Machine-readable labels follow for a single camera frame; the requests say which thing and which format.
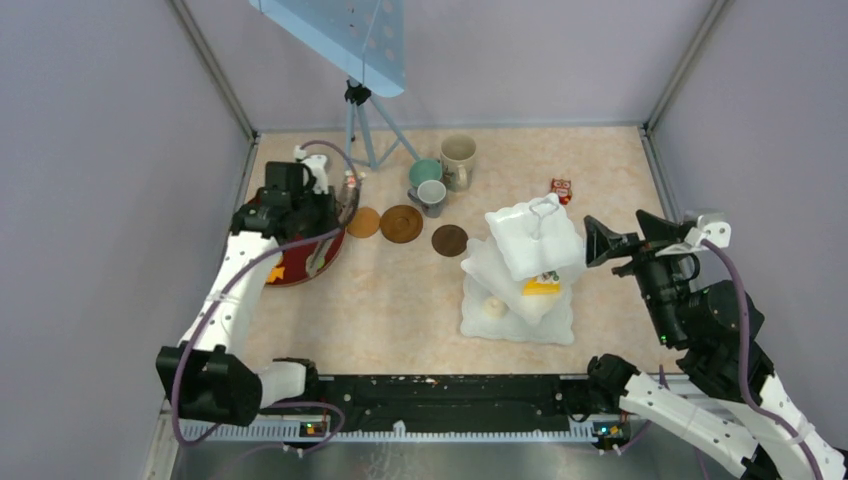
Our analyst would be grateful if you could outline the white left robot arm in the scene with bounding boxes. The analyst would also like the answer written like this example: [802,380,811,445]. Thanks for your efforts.
[155,152,339,426]

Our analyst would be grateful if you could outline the yellow cheesecake slice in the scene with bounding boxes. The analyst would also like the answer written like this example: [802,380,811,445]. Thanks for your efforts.
[522,271,562,296]

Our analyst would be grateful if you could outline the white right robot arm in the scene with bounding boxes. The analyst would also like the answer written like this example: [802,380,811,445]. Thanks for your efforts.
[584,210,847,479]

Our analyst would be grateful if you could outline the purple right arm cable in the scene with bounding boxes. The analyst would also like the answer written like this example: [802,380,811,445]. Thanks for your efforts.
[702,238,826,480]

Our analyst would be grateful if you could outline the blue tripod stand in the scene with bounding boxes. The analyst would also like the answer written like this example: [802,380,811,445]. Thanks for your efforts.
[344,76,421,171]

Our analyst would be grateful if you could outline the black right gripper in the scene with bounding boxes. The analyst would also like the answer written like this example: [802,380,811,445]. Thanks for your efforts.
[583,208,690,346]

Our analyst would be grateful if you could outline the clear plastic tongs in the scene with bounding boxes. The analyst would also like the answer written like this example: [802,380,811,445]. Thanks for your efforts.
[306,173,362,278]

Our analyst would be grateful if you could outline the dark brown wooden coaster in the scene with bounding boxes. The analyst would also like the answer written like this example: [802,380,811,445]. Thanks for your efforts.
[431,224,469,258]

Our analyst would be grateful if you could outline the white cream puff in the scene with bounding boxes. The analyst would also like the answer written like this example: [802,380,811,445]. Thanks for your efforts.
[481,296,509,319]

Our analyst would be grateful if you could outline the round red lacquer tray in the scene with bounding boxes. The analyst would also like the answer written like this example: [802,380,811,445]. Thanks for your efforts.
[246,192,347,287]

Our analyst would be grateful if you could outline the orange fish-shaped cookie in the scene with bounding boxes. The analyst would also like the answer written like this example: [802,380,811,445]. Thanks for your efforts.
[266,265,285,285]

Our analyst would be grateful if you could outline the light wooden coaster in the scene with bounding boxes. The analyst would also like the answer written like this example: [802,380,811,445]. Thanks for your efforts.
[347,207,381,239]

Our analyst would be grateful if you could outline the medium brown wooden coaster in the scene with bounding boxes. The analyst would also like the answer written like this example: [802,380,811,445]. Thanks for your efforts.
[379,205,423,244]

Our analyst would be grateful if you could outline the white tiered serving stand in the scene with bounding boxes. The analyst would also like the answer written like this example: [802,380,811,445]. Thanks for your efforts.
[460,193,586,345]

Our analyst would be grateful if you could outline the beige ceramic mug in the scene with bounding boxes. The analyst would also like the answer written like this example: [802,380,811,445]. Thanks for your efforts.
[440,134,477,192]

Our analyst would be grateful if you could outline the grey ceramic cup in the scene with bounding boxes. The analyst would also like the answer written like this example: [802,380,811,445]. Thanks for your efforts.
[407,180,447,218]

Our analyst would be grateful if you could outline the teal ceramic cup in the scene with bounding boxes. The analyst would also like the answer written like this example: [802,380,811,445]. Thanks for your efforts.
[408,158,442,189]

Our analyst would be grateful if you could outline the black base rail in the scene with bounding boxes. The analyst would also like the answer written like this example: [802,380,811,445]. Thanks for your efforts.
[292,374,620,433]

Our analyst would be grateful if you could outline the blue perforated panel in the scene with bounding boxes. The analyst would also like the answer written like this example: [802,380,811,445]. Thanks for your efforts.
[250,0,407,98]

